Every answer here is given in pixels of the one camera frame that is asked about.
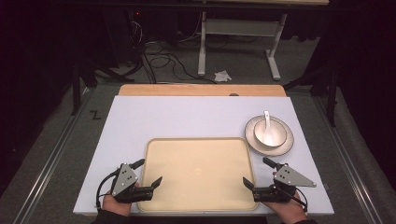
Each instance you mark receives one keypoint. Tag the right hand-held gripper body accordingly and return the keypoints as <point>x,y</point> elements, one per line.
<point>288,177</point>

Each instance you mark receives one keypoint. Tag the person's right hand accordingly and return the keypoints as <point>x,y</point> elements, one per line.
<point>291,211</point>

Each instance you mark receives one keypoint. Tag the white metal desk frame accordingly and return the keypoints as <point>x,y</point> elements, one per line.
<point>239,27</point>

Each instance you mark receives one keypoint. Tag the crumpled white paper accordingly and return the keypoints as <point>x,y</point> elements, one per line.
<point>222,76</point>

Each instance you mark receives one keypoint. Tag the metal floor rail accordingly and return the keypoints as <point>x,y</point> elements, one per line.
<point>345,161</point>
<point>46,168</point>

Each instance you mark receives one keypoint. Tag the beige plastic tray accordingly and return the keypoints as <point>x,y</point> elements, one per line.
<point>199,174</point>

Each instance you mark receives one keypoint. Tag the white ribbed plate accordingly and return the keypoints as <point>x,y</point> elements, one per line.
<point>280,151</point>

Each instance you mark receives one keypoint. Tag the black stand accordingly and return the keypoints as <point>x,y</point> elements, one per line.
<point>77,90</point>
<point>332,93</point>

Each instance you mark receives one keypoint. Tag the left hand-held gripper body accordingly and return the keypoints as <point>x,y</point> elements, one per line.
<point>124,180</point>

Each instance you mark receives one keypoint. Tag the person's left hand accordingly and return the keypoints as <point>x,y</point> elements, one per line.
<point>115,207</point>

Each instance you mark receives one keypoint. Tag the white table mat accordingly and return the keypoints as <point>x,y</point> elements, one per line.
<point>186,118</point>

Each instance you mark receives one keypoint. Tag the white bowl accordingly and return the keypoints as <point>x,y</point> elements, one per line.
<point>275,137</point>

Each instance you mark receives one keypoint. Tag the wooden table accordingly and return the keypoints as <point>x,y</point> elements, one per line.
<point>186,90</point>

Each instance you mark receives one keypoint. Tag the white ceramic spoon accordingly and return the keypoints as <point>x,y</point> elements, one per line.
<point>267,119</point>

